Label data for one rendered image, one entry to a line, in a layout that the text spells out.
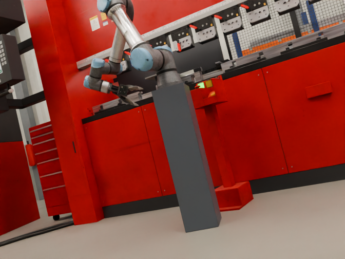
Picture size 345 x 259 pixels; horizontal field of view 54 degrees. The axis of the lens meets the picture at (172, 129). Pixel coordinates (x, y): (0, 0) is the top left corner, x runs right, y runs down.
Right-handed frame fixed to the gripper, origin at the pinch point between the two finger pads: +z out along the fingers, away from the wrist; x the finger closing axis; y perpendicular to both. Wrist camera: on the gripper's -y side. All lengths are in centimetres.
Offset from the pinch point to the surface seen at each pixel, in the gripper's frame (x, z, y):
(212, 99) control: 9.2, 44.1, 10.3
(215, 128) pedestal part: -7, 52, 3
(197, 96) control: 9.7, 35.3, 3.5
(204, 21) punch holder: 73, 31, -27
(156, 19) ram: 73, -4, -48
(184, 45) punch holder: 55, 22, -38
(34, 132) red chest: -38, -95, -152
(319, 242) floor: -51, 76, 99
